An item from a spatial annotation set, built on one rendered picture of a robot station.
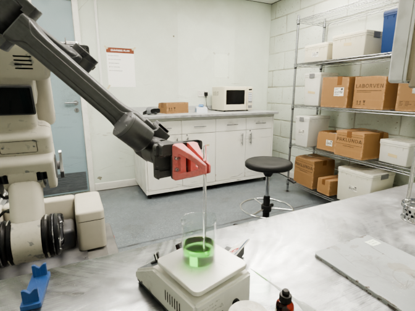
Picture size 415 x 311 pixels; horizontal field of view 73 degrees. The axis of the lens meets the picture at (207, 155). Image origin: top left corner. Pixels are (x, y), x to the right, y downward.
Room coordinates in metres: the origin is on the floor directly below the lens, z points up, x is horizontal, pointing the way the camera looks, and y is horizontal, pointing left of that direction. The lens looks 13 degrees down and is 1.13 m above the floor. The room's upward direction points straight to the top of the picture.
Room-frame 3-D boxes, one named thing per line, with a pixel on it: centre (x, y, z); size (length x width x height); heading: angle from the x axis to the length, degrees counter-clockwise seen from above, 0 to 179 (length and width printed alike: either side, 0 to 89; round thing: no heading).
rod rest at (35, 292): (0.48, 0.34, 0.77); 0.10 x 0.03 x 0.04; 20
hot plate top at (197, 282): (0.45, 0.01, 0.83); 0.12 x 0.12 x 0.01; 41
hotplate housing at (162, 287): (0.47, 0.03, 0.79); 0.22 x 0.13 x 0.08; 41
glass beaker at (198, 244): (0.45, 0.01, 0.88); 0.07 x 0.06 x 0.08; 136
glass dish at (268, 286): (0.49, -0.10, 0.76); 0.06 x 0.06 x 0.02
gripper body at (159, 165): (0.54, 0.07, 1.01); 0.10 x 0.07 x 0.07; 127
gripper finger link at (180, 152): (0.49, 0.02, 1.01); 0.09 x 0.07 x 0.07; 37
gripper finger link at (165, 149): (0.48, 0.03, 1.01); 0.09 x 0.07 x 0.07; 37
